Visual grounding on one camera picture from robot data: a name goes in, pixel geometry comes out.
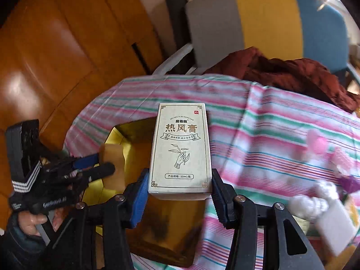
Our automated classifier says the beige ointment box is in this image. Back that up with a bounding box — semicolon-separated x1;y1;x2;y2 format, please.
148;102;212;200

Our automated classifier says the clear plastic bag wad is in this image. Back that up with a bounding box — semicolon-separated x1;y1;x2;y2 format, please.
287;195;329;221

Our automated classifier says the pink hair roller end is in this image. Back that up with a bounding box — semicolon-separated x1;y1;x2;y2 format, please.
300;129;328;162

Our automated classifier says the pink hair roller with clip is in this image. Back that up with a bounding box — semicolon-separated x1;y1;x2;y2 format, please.
331;147;354;177

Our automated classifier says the person left hand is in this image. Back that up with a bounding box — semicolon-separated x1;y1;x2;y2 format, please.
18;208;68;236

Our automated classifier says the gold tin box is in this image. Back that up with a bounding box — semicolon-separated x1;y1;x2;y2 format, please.
81;116;209;268

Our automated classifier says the striped pink green tablecloth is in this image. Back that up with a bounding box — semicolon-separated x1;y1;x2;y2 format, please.
63;73;360;270

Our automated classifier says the white foam block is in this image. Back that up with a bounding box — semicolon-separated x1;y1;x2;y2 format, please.
315;199;356;256

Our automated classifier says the orange wooden wardrobe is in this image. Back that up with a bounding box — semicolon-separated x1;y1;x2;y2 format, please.
0;0;165;228

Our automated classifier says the purple snack packet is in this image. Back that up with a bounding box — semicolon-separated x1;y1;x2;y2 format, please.
339;175;360;194

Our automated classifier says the dark red jacket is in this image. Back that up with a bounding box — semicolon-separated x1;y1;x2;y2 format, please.
205;47;359;113

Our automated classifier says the grey yellow blue chair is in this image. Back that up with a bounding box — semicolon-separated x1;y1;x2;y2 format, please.
155;0;359;81

